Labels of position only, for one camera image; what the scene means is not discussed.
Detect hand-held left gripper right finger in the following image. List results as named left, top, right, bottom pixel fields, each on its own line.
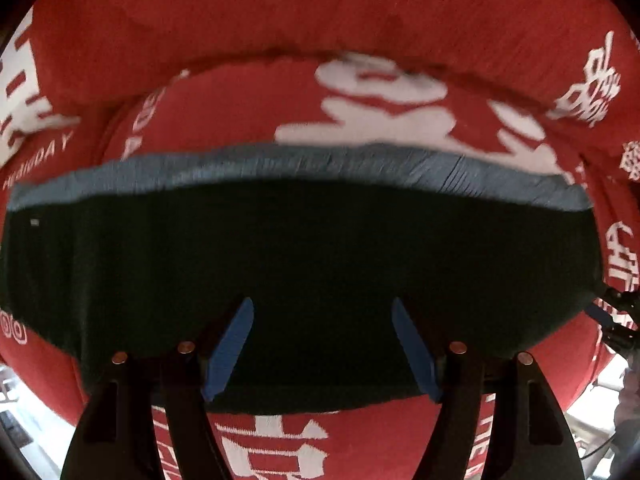
left=391, top=297, right=584, bottom=480

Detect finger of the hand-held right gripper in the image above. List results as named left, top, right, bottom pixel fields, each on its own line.
left=584, top=286, right=640, bottom=356

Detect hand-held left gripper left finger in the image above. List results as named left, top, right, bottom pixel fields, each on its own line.
left=60, top=297, right=256, bottom=480

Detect dark green pants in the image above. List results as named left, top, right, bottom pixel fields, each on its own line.
left=0, top=142, right=604, bottom=417

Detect red printed bed sheet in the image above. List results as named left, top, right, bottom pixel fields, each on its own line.
left=0, top=52, right=640, bottom=480

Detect red printed quilt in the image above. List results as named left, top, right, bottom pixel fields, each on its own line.
left=0, top=0, right=640, bottom=181

